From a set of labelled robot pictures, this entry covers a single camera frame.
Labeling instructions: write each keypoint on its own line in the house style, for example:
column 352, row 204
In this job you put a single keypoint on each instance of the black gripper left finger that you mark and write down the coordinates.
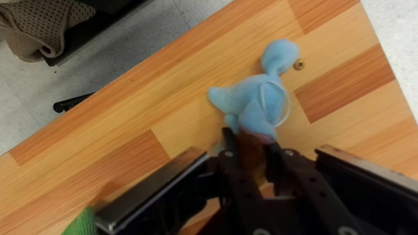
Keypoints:
column 232, row 183

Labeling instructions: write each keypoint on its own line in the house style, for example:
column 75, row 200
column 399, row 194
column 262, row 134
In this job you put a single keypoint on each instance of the green cloth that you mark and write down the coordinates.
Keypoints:
column 79, row 224

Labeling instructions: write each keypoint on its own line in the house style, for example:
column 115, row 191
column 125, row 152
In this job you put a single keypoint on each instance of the small brass screw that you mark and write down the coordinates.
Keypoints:
column 299, row 65

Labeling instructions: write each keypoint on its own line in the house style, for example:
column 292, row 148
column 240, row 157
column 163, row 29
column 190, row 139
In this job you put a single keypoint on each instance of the black frame foot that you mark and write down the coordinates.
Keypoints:
column 71, row 103

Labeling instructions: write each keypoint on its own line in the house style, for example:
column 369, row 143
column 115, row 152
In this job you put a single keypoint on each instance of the beige mesh fabric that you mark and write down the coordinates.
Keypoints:
column 39, row 27

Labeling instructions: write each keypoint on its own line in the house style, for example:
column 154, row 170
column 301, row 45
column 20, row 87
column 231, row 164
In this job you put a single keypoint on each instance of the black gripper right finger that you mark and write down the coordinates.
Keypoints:
column 300, row 191

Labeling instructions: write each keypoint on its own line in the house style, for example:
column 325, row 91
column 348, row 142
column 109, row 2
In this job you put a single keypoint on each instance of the blue and brown plushy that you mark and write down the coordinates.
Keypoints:
column 256, row 105

